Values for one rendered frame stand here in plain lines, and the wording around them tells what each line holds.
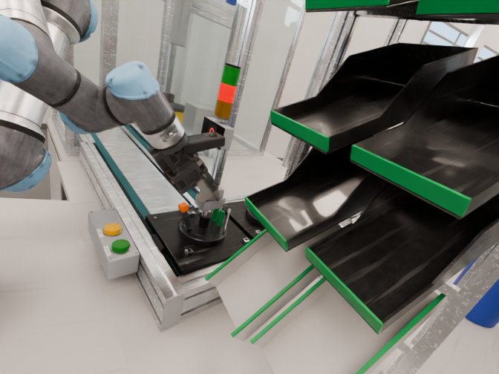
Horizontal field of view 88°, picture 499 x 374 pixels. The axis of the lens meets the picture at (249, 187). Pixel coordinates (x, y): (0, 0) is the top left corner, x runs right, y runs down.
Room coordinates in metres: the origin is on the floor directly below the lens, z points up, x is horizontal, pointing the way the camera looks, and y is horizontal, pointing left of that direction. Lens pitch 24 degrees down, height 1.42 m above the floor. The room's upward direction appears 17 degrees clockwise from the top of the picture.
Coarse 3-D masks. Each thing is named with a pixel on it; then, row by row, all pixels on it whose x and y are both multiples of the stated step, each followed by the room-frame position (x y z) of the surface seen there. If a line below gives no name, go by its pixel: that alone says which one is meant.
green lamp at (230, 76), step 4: (224, 68) 0.82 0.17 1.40; (228, 68) 0.81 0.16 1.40; (232, 68) 0.81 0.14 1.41; (236, 68) 0.82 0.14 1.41; (224, 72) 0.82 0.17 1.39; (228, 72) 0.81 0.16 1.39; (232, 72) 0.81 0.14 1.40; (236, 72) 0.82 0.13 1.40; (240, 72) 0.84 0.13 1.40; (224, 76) 0.82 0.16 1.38; (228, 76) 0.81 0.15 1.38; (232, 76) 0.81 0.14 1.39; (236, 76) 0.82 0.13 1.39; (224, 80) 0.81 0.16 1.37; (228, 80) 0.81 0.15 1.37; (232, 80) 0.81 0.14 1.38; (236, 80) 0.82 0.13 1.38; (228, 84) 0.81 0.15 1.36; (232, 84) 0.82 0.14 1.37; (236, 84) 0.83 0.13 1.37
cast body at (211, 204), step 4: (216, 184) 0.62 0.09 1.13; (220, 188) 0.62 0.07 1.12; (220, 192) 0.61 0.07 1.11; (196, 196) 0.61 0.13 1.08; (220, 196) 0.61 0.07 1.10; (196, 200) 0.61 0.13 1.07; (208, 200) 0.59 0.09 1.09; (212, 200) 0.60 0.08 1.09; (216, 200) 0.61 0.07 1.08; (220, 200) 0.62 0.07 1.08; (224, 200) 0.65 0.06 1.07; (196, 204) 0.60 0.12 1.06; (200, 204) 0.59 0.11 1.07; (204, 204) 0.58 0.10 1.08; (208, 204) 0.59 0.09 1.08; (212, 204) 0.60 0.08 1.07; (216, 204) 0.61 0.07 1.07; (220, 204) 0.62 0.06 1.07; (200, 208) 0.59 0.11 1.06; (204, 208) 0.58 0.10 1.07; (208, 208) 0.59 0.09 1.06; (212, 208) 0.60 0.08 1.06; (216, 208) 0.61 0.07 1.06; (220, 208) 0.62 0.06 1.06
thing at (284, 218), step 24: (312, 168) 0.51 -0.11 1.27; (336, 168) 0.54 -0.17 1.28; (360, 168) 0.53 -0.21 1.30; (264, 192) 0.45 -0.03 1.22; (288, 192) 0.46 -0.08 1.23; (312, 192) 0.46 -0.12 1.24; (336, 192) 0.46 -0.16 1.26; (360, 192) 0.39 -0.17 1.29; (264, 216) 0.40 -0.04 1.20; (288, 216) 0.40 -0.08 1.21; (312, 216) 0.40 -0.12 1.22; (336, 216) 0.37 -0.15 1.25; (288, 240) 0.32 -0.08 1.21
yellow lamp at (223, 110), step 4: (220, 100) 0.82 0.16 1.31; (216, 104) 0.83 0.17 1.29; (220, 104) 0.81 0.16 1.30; (224, 104) 0.81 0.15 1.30; (228, 104) 0.82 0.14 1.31; (232, 104) 0.84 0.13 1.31; (216, 108) 0.82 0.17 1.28; (220, 108) 0.81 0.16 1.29; (224, 108) 0.81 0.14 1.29; (228, 108) 0.82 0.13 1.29; (216, 112) 0.82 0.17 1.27; (220, 112) 0.81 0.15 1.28; (224, 112) 0.81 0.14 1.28; (228, 112) 0.82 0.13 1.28; (216, 116) 0.82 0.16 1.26; (220, 116) 0.81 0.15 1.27; (224, 116) 0.81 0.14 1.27; (228, 116) 0.82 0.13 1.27
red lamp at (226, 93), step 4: (224, 84) 0.81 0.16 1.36; (220, 88) 0.82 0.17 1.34; (224, 88) 0.81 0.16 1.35; (228, 88) 0.81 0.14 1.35; (232, 88) 0.82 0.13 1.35; (220, 92) 0.82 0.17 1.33; (224, 92) 0.81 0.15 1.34; (228, 92) 0.81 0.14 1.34; (232, 92) 0.82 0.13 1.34; (220, 96) 0.82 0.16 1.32; (224, 96) 0.81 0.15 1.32; (228, 96) 0.81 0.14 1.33; (232, 96) 0.82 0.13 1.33; (224, 100) 0.81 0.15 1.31; (228, 100) 0.81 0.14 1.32; (232, 100) 0.83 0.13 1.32
